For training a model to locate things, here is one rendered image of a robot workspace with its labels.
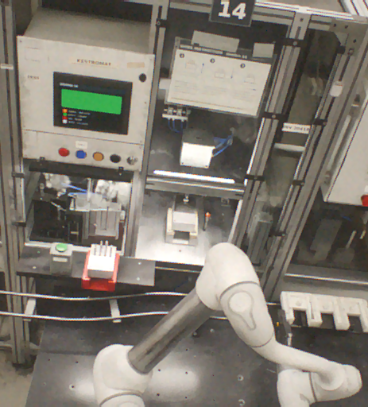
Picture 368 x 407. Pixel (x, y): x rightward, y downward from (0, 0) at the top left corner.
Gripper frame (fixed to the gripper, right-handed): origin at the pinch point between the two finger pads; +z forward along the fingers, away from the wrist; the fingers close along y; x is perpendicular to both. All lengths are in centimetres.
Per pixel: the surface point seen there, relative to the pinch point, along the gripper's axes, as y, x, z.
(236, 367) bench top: -19.8, 15.1, -12.0
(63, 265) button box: 9, 88, 7
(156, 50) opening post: 96, 63, 22
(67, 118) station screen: 70, 89, 17
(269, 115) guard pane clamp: 79, 23, 20
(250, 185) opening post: 49, 22, 21
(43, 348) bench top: -20, 93, -12
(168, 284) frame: -30, 43, 37
